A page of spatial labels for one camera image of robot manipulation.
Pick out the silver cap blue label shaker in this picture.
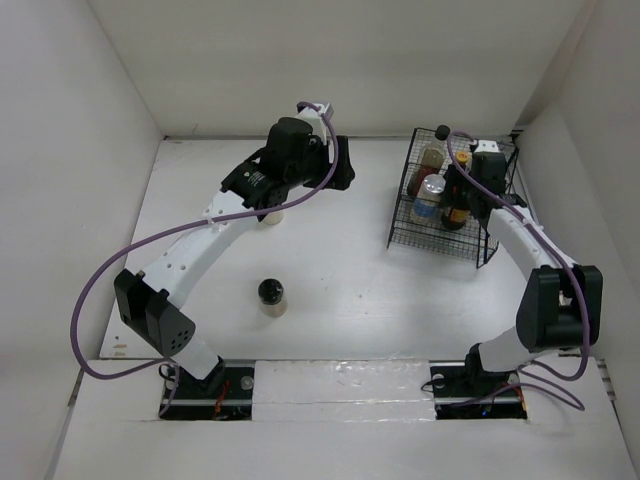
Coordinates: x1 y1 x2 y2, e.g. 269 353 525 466
409 174 446 225

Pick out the black cap shaker far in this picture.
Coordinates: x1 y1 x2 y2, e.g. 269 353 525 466
262 210 284 226

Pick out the purple cable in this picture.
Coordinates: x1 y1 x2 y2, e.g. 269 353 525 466
446 130 589 413
70 101 340 416

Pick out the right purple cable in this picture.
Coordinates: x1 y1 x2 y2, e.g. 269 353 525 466
446 130 589 413

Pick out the black cap shaker near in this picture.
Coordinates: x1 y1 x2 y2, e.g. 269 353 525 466
258 278 287 318

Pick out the black wire rack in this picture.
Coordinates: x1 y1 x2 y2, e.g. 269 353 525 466
387 127 499 268

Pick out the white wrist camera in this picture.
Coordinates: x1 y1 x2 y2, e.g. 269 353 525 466
296 101 334 145
473 139 500 155

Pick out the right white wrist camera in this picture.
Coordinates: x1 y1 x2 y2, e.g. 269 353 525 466
473 139 500 155

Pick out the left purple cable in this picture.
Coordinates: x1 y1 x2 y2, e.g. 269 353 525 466
70 101 340 416

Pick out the black cap shaker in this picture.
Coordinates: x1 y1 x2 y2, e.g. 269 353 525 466
262 210 284 226
258 278 287 318

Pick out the yellow cap chili sauce bottle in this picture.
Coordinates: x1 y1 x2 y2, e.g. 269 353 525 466
454 151 472 169

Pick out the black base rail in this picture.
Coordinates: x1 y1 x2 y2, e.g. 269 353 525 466
159 359 527 423

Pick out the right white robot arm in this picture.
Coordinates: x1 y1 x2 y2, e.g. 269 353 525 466
452 140 603 394

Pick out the tall dark sauce bottle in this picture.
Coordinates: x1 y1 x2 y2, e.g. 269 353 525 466
406 125 450 197

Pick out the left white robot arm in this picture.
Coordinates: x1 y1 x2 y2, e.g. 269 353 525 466
114 116 355 397

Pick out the red lid sauce jar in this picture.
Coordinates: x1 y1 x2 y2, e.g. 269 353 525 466
441 192 470 231

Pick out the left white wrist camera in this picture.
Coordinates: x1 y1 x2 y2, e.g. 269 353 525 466
296 101 334 145

